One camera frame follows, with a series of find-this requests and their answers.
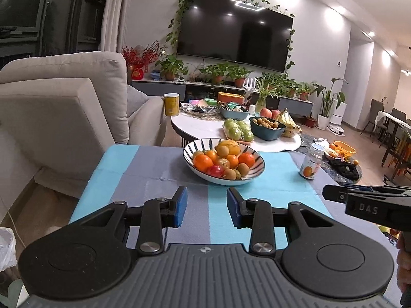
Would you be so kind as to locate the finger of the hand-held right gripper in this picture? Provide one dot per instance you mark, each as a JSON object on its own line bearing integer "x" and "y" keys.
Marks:
{"x": 337, "y": 192}

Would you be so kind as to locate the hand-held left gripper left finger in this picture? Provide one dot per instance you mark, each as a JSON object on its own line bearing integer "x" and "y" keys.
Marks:
{"x": 182, "y": 207}

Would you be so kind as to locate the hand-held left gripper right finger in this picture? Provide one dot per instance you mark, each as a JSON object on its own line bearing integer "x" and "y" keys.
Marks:
{"x": 232, "y": 208}

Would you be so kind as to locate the blue striped white bowl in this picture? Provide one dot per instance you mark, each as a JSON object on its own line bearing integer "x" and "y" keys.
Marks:
{"x": 221, "y": 181}

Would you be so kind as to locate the small red fruit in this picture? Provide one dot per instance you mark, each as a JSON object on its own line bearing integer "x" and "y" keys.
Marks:
{"x": 215, "y": 171}

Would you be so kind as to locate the small reddish yellow fruit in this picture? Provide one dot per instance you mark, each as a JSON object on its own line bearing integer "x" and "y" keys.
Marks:
{"x": 222, "y": 162}

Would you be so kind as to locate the small orange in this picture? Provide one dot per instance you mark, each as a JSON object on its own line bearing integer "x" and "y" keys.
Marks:
{"x": 212, "y": 155}
{"x": 246, "y": 159}
{"x": 231, "y": 161}

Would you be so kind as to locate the large reddish orange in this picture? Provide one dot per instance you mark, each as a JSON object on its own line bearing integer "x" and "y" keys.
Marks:
{"x": 203, "y": 163}

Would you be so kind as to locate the yellow lemon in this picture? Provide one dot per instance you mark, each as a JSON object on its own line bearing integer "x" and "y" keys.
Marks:
{"x": 232, "y": 147}

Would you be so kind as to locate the pile of small brown fruits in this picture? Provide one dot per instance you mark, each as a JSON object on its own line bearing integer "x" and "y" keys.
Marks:
{"x": 266, "y": 122}

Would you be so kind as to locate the person's right hand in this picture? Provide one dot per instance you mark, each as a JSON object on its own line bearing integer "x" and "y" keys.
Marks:
{"x": 405, "y": 269}

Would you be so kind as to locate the black cloth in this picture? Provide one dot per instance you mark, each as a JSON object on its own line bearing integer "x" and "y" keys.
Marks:
{"x": 345, "y": 170}

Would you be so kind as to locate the clear jar with white lid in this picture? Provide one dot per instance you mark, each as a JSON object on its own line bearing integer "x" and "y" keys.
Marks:
{"x": 310, "y": 163}

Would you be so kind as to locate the orange plastic basket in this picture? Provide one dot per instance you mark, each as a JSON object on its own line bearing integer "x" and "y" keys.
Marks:
{"x": 345, "y": 149}

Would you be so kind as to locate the blue grey printed tablecloth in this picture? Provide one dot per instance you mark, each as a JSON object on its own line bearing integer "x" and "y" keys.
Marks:
{"x": 154, "y": 173}

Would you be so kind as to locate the white paper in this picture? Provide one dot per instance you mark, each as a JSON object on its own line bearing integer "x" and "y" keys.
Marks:
{"x": 322, "y": 141}

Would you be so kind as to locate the black marble round table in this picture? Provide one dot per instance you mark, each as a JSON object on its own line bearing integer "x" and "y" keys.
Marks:
{"x": 310, "y": 139}

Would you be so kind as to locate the white robot vacuum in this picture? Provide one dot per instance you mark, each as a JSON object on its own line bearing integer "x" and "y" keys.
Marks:
{"x": 336, "y": 130}

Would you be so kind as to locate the dark dining table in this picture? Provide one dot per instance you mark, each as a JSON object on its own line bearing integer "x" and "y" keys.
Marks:
{"x": 398, "y": 147}

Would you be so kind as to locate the small dark plant pot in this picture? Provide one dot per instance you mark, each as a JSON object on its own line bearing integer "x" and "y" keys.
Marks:
{"x": 310, "y": 121}

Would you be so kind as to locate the tray of green apples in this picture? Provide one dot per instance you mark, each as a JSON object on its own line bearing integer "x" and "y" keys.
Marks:
{"x": 237, "y": 131}

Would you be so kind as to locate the white robot vacuum dock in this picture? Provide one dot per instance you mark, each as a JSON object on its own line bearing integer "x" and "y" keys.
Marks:
{"x": 338, "y": 112}

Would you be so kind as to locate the white round coffee table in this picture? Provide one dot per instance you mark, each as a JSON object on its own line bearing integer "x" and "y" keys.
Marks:
{"x": 199, "y": 128}

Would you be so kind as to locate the teal bowl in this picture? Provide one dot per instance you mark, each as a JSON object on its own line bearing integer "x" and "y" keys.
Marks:
{"x": 266, "y": 134}

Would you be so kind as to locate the bunch of bananas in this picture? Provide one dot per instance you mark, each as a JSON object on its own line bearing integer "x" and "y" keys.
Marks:
{"x": 289, "y": 122}

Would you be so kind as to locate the tall plant in white pot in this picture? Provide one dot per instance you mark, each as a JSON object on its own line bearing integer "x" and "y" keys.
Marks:
{"x": 329, "y": 102}

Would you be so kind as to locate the grey dining chair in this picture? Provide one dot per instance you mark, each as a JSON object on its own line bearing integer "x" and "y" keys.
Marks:
{"x": 375, "y": 109}

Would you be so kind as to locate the teal basket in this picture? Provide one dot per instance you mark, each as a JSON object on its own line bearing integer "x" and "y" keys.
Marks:
{"x": 234, "y": 114}

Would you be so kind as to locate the grey television cabinet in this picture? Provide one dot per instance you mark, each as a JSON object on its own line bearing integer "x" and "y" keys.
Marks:
{"x": 295, "y": 106}

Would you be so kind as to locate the round woven tray of snacks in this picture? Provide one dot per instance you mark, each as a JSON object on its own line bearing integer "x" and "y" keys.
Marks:
{"x": 199, "y": 110}

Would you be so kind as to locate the red apple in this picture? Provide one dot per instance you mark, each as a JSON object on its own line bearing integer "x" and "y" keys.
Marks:
{"x": 276, "y": 114}
{"x": 265, "y": 113}

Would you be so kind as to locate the yellow can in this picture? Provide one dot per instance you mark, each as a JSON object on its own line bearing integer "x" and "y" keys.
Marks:
{"x": 171, "y": 104}

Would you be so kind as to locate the potted green plant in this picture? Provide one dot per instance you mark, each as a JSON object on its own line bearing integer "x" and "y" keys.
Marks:
{"x": 273, "y": 78}
{"x": 304, "y": 92}
{"x": 289, "y": 87}
{"x": 239, "y": 76}
{"x": 171, "y": 67}
{"x": 218, "y": 73}

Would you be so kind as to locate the orange box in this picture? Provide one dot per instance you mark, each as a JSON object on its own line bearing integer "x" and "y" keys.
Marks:
{"x": 229, "y": 97}

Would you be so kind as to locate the glass vase with green leaves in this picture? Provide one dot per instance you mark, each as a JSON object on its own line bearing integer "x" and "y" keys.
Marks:
{"x": 261, "y": 98}

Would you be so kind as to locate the grey cushion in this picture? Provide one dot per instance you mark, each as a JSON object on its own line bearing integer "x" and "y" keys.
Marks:
{"x": 136, "y": 101}

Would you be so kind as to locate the white router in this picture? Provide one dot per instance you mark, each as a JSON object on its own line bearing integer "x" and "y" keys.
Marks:
{"x": 250, "y": 84}

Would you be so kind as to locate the red vase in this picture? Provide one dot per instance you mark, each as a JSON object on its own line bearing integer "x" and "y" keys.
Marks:
{"x": 138, "y": 72}

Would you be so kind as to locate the beige armchair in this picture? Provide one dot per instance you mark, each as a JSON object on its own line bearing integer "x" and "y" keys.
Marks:
{"x": 64, "y": 118}

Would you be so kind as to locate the red berry branches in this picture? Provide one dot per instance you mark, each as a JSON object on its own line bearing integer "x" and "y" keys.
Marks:
{"x": 143, "y": 54}

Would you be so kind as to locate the white plastic bag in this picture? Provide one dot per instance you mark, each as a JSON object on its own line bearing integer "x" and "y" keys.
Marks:
{"x": 6, "y": 247}

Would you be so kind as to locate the white curtain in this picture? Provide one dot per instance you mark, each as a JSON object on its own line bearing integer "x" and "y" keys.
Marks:
{"x": 114, "y": 12}

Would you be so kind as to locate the dark window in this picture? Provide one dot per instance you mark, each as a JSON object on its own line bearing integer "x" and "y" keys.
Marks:
{"x": 64, "y": 6}

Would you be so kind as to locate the wall television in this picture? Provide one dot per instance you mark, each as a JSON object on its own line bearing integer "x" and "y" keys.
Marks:
{"x": 234, "y": 32}

